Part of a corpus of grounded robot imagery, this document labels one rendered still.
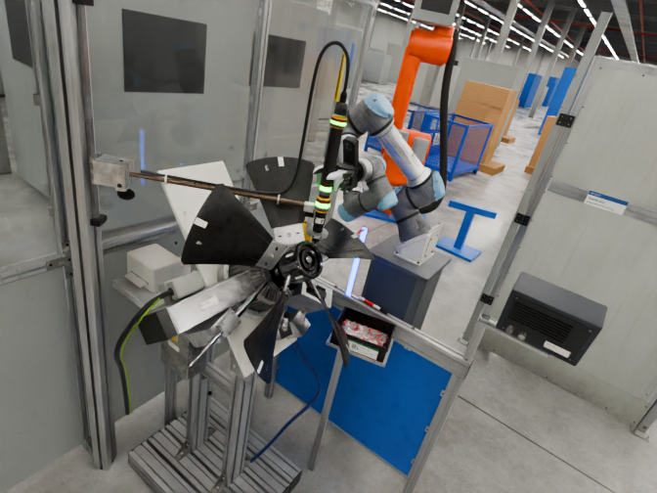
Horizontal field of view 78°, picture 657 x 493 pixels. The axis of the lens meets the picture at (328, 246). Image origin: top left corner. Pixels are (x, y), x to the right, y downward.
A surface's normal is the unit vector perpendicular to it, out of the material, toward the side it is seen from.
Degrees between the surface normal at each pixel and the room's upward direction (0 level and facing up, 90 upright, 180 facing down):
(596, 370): 90
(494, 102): 90
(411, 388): 90
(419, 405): 90
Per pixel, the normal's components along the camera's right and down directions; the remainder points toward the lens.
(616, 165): -0.56, 0.27
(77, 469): 0.18, -0.88
